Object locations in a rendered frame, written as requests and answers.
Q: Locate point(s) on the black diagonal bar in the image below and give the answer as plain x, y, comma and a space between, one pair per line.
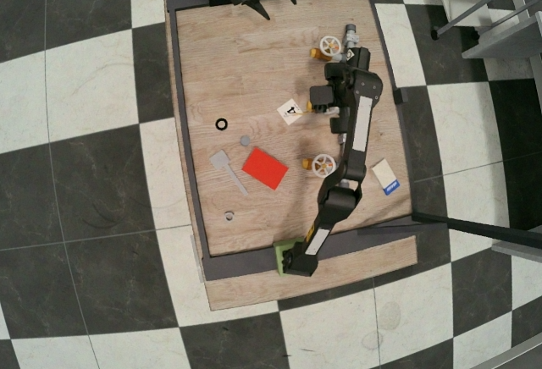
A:
433, 222

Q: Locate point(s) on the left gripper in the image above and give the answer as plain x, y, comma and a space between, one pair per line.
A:
333, 71

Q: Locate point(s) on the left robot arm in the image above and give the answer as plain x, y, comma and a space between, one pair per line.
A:
337, 204

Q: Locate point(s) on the red rectangular block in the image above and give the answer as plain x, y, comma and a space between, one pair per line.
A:
265, 169

